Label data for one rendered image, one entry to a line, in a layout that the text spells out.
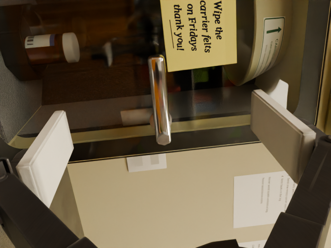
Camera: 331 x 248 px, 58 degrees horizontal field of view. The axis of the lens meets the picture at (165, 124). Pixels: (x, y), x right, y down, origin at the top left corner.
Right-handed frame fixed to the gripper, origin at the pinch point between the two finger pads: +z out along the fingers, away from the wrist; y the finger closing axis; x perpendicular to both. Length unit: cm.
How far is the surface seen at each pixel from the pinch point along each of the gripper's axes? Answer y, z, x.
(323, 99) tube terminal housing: 20.7, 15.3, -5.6
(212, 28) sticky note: 6.6, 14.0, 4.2
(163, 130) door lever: 0.3, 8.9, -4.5
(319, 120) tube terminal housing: 20.6, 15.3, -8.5
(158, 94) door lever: 0.2, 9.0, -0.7
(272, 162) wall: 35, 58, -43
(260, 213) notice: 32, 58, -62
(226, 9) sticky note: 8.1, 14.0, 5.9
